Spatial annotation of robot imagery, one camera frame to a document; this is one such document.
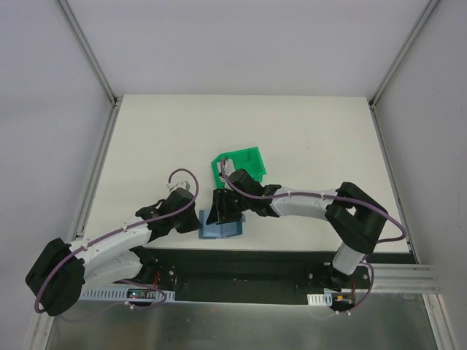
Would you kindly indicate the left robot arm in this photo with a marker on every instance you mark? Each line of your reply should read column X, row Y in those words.
column 65, row 271

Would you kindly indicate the blue leather card holder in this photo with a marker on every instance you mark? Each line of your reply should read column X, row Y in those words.
column 219, row 231

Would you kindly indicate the white cable duct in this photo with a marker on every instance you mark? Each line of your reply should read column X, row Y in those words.
column 128, row 293
column 324, row 299

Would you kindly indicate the green plastic bin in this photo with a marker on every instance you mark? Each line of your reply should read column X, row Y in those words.
column 248, row 159

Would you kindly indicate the left white cable duct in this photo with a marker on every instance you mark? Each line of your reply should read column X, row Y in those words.
column 128, row 293

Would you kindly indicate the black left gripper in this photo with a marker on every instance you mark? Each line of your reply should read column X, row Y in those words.
column 187, row 220

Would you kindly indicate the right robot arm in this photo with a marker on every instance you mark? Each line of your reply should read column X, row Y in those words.
column 357, row 219

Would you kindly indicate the right aluminium frame post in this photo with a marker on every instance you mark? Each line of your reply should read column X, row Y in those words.
column 414, row 34

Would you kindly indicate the aluminium frame post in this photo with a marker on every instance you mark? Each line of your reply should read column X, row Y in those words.
column 87, row 51
column 414, row 34

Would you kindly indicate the right white cable duct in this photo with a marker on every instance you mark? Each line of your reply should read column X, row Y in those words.
column 324, row 299

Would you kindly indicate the left aluminium frame post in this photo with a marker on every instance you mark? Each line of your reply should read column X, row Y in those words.
column 87, row 51

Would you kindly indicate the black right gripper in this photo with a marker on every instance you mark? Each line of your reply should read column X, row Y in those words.
column 225, row 208

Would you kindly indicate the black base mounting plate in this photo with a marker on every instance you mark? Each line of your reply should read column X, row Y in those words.
column 229, row 276

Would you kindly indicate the aluminium front rail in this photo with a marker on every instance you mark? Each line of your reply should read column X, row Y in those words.
column 386, row 278

